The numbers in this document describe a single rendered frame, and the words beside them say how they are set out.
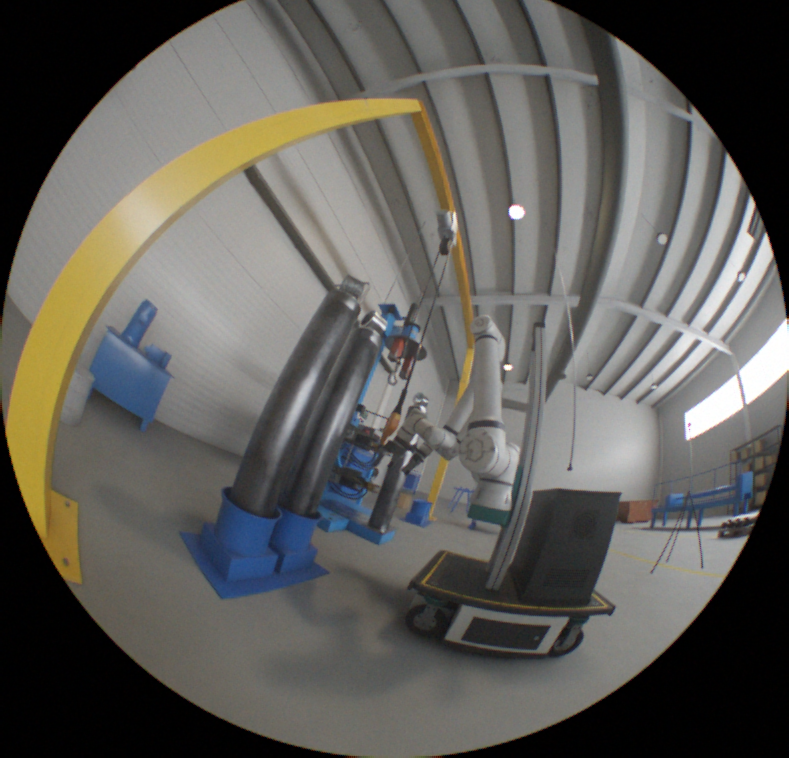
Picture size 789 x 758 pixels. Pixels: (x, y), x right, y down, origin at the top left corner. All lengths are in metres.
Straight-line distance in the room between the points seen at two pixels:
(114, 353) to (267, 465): 1.88
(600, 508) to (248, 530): 1.43
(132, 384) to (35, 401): 1.78
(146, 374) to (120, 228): 1.86
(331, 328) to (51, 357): 1.10
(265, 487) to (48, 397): 0.85
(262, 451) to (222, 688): 0.89
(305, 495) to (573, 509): 1.22
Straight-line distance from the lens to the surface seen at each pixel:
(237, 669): 0.90
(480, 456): 0.84
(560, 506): 1.10
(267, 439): 1.00
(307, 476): 1.24
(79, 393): 1.86
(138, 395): 2.54
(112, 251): 0.78
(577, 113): 7.14
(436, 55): 6.71
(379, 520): 2.46
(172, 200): 0.83
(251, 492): 1.05
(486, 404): 0.93
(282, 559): 1.32
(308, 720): 0.86
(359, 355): 1.32
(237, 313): 3.53
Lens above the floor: 0.77
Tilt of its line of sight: 24 degrees up
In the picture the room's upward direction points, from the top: 20 degrees clockwise
